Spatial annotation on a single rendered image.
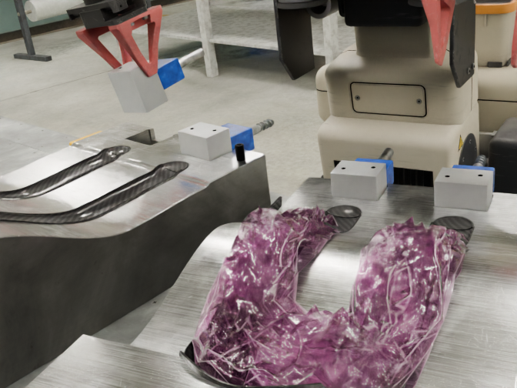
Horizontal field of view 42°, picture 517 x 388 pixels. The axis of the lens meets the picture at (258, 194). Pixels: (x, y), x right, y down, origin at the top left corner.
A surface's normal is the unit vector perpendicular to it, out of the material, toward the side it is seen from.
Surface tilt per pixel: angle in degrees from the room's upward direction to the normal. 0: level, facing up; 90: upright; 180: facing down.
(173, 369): 0
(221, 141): 90
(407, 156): 98
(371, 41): 98
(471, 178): 0
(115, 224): 3
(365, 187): 90
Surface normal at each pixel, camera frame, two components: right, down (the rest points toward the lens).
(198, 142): -0.69, 0.37
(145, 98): 0.70, 0.09
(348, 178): -0.44, 0.42
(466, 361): -0.22, -0.77
